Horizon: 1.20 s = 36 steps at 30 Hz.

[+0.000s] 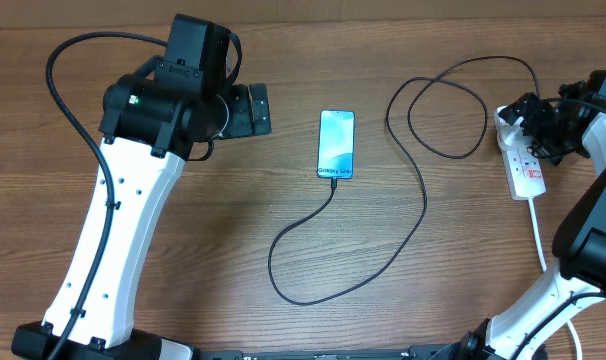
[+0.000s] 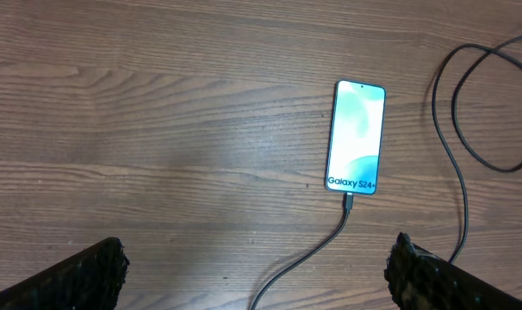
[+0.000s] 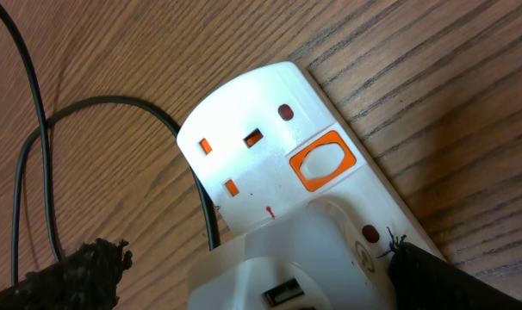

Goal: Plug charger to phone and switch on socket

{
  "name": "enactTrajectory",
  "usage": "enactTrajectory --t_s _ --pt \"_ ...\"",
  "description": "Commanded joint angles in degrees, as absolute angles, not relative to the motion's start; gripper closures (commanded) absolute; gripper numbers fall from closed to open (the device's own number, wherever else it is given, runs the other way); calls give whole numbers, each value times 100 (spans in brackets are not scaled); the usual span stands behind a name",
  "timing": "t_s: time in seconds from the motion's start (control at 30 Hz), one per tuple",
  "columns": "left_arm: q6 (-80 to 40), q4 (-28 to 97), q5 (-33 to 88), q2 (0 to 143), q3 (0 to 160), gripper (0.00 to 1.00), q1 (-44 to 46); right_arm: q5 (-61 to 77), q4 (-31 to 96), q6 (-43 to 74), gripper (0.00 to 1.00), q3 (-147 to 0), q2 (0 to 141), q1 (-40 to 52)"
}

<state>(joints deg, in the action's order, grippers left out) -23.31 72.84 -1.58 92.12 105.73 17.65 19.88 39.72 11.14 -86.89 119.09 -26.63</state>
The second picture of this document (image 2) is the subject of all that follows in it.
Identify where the Samsung Galaxy smartphone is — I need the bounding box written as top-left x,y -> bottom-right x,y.
325,79 -> 386,195

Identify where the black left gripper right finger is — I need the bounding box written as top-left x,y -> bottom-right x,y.
384,232 -> 522,310

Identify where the black charging cable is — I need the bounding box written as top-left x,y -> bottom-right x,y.
248,30 -> 522,310

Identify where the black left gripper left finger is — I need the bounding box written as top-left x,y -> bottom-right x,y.
0,237 -> 130,310

